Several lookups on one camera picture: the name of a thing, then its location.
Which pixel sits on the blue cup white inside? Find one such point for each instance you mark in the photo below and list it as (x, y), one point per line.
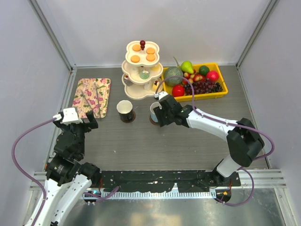
(152, 114)

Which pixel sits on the white cable duct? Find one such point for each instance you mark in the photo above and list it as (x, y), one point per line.
(174, 194)

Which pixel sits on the yellow cake slice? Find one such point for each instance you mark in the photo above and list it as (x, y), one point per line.
(155, 85)

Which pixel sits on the yellow round dessert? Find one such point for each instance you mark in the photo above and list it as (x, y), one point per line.
(156, 68)

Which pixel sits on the wooden coaster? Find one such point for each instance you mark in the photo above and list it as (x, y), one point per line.
(127, 117)
(153, 122)

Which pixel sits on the green pear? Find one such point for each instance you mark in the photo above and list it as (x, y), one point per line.
(187, 67)

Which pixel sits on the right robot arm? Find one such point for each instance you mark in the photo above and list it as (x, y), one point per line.
(244, 142)

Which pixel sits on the purple grape bunch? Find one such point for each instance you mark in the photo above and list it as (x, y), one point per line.
(202, 88)

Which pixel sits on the black mug white inside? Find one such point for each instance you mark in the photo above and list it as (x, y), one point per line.
(124, 106)

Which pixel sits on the orange macaron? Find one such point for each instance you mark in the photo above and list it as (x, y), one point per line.
(135, 58)
(151, 57)
(136, 47)
(150, 51)

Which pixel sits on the red tomato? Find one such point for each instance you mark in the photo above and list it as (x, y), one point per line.
(178, 91)

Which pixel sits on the white cake slice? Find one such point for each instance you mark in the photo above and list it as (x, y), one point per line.
(148, 87)

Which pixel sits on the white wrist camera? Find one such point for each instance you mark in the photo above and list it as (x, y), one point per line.
(158, 96)
(68, 116)

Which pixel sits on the metal tongs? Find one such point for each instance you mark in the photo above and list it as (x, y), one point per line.
(89, 99)

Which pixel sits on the green round dessert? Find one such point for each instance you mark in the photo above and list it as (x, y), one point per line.
(144, 75)

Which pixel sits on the pink red apple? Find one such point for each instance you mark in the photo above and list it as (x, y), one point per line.
(213, 76)

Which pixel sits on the yellow plastic fruit bin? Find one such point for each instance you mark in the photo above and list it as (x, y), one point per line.
(223, 90)

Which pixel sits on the green melon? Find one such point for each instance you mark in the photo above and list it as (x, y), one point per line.
(173, 76)

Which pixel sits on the green lime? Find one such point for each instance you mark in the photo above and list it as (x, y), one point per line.
(204, 70)

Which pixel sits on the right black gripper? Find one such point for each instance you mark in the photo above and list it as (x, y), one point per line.
(159, 113)

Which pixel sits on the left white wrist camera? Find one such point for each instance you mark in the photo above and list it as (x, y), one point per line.
(68, 116)

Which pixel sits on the cream three-tier stand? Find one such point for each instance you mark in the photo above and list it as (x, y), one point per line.
(141, 69)

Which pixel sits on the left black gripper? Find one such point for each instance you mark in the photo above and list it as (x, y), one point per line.
(92, 124)

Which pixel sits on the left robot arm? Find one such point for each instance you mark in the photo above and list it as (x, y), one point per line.
(66, 179)

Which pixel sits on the black grape bunch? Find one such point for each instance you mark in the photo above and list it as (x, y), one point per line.
(216, 87)

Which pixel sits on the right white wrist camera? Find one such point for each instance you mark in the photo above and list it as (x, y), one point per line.
(158, 96)

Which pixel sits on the floral dessert tray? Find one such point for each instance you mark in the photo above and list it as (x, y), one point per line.
(103, 88)

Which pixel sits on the chocolate swirl roll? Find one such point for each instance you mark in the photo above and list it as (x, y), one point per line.
(128, 82)

